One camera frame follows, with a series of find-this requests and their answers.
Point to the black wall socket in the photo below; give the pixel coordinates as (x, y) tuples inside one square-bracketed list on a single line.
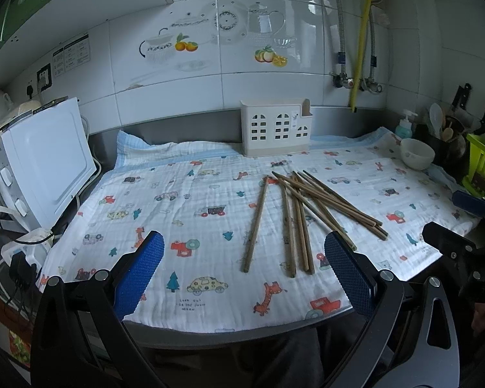
[(44, 78)]

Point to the dark utensil pot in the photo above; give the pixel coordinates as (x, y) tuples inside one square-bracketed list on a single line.
[(443, 133)]

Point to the red handled water valve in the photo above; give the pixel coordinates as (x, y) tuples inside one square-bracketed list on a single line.
[(343, 81)]

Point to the white power strip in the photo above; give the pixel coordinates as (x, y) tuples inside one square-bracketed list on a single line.
[(35, 245)]

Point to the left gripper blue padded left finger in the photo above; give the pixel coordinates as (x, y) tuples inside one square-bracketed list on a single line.
[(79, 338)]

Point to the teal soap dispenser bottle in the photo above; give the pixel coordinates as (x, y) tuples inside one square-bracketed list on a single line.
[(405, 127)]

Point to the white wall label sticker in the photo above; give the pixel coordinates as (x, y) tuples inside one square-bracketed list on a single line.
[(71, 55)]

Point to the white ceramic bowl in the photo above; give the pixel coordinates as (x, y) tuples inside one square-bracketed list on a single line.
[(416, 154)]

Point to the printed white cloth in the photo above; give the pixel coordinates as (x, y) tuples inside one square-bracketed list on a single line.
[(201, 197)]

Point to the white microwave oven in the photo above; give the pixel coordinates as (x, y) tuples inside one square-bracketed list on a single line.
[(45, 160)]

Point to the white utensil holder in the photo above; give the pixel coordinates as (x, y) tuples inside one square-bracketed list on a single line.
[(272, 127)]

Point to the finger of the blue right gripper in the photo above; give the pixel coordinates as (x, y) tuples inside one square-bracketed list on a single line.
[(468, 202)]

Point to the green plastic basket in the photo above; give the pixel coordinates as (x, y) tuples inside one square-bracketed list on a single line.
[(474, 180)]

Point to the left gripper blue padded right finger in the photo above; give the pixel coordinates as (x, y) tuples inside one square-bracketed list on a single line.
[(409, 337)]

